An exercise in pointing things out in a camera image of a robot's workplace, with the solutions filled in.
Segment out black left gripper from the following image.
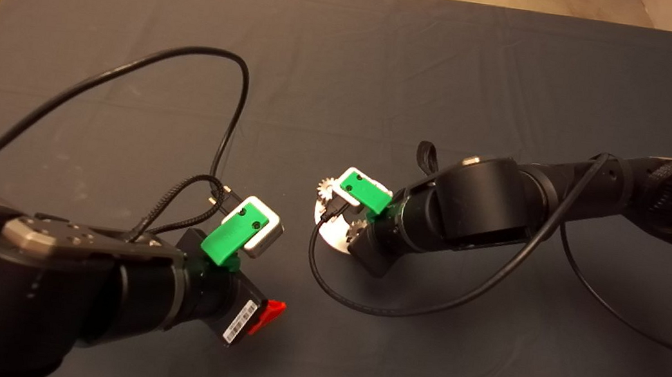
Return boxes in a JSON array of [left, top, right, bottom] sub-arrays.
[[163, 225, 295, 356]]

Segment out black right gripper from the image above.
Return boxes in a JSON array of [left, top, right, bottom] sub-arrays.
[[346, 176, 441, 284]]

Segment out steel planetary gear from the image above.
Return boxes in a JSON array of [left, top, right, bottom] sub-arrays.
[[347, 218, 371, 245], [316, 176, 341, 205]]

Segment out round metal carrier plate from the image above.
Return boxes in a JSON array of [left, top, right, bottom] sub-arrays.
[[309, 173, 395, 259]]

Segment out dark grey table cloth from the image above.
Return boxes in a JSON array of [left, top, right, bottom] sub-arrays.
[[0, 0, 672, 377]]

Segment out green right camera mount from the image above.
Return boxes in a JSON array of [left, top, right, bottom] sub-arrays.
[[335, 171, 397, 217]]

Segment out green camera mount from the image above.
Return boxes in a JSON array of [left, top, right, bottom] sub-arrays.
[[335, 171, 397, 217], [198, 196, 273, 272]]

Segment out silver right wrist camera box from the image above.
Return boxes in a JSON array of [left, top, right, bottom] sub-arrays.
[[331, 164, 396, 216]]

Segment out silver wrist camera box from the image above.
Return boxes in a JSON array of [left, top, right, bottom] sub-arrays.
[[217, 192, 288, 263], [331, 164, 396, 216]]

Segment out short braided black cable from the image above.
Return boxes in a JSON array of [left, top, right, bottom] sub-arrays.
[[414, 140, 443, 177], [128, 165, 241, 253]]

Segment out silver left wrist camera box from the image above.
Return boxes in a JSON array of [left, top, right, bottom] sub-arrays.
[[217, 192, 288, 263]]

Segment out green left camera mount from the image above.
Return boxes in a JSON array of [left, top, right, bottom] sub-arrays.
[[198, 196, 273, 272]]

